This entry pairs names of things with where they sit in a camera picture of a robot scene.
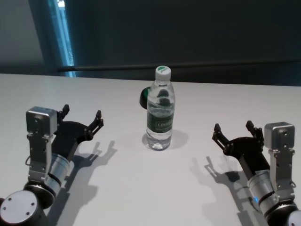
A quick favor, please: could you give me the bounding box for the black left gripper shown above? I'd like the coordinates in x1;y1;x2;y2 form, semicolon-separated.
50;104;104;161

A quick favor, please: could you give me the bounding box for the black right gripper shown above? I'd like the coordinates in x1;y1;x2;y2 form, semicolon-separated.
212;120;271;177

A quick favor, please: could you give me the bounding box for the clear green-label water bottle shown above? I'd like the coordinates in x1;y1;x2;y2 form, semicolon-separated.
145;66;176;151

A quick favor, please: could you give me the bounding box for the green button with black base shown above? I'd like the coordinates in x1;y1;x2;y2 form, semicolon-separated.
138;87;151;110

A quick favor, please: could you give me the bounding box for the blue glass window strip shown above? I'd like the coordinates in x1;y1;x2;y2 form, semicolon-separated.
48;0;77;78

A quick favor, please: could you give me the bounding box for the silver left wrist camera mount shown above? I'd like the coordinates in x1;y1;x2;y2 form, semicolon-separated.
25;106;58;187

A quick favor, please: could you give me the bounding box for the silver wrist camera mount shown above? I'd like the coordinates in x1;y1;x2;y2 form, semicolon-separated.
25;106;58;187
263;121;296;196

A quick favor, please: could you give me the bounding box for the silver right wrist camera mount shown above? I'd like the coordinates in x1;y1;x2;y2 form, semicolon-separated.
263;121;296;196

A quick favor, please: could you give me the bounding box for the dark horizontal rail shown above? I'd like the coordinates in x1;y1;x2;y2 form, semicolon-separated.
57;61;301;73

